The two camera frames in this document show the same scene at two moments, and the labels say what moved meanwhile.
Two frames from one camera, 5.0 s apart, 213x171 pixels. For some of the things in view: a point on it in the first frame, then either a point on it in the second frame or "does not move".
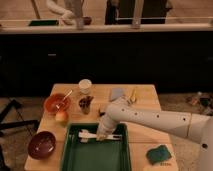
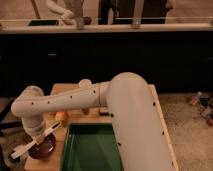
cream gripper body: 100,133 -> 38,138
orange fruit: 61,116 does not move
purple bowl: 42,145 does not move
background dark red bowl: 87,20 does not move
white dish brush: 84,136 -> 23,148
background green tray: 43,23 does not move
